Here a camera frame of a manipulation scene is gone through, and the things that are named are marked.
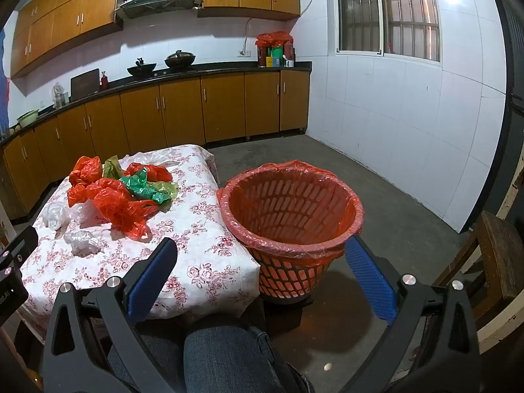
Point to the floral tablecloth table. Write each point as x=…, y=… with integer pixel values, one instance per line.
x=196, y=229

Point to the large red plastic bag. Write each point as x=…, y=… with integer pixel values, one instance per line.
x=116, y=206

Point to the pink and blue curtain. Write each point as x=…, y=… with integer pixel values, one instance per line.
x=3, y=90

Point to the person's jeans-clad leg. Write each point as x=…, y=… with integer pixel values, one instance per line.
x=221, y=356

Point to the red bottle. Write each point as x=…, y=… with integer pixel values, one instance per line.
x=104, y=82

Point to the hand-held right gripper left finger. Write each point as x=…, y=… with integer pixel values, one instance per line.
x=150, y=280

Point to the small red plastic bag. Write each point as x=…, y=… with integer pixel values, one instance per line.
x=84, y=170

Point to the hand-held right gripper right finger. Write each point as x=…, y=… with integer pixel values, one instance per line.
x=368, y=282

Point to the dark cutting board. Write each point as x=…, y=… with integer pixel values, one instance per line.
x=85, y=85

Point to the wall socket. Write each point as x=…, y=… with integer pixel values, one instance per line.
x=244, y=53

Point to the open black wok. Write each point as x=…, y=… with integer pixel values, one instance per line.
x=141, y=68

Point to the black wok with lid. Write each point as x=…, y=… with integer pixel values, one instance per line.
x=180, y=60

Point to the crumpled red plastic bag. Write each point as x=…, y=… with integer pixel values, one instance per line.
x=149, y=172

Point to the orange plastic waste basket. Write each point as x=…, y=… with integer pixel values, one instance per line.
x=286, y=280

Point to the red plastic basket liner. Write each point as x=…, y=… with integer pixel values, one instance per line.
x=245, y=235

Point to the red bag over boxes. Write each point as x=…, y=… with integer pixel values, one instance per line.
x=272, y=39

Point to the green plastic bag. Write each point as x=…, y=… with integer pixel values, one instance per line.
x=141, y=186

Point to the wooden lower kitchen cabinets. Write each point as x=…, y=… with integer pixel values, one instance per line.
x=180, y=110

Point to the white plastic bag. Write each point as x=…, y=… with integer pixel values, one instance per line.
x=55, y=215

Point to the yellow-green plastic bag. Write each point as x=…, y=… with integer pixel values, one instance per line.
x=111, y=168
x=168, y=188

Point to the black kitchen countertop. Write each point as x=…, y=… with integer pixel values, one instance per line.
x=229, y=68

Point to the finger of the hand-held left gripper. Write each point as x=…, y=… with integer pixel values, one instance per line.
x=22, y=245

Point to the long wooden wall cabinets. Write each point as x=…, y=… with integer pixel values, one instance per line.
x=69, y=12

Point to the glass jar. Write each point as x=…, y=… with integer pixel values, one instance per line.
x=59, y=95

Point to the wooden chair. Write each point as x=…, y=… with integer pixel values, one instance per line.
x=495, y=254

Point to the green basin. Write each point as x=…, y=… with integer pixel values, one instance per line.
x=28, y=118

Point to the barred window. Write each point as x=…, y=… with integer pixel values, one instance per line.
x=389, y=12

